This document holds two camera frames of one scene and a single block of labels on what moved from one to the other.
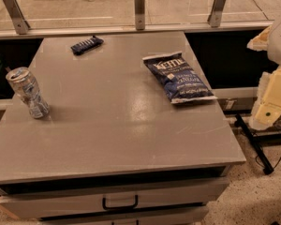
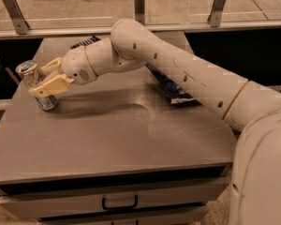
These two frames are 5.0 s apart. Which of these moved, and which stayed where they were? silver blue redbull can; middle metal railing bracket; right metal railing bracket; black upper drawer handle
Moved: silver blue redbull can
Stayed: middle metal railing bracket; black upper drawer handle; right metal railing bracket
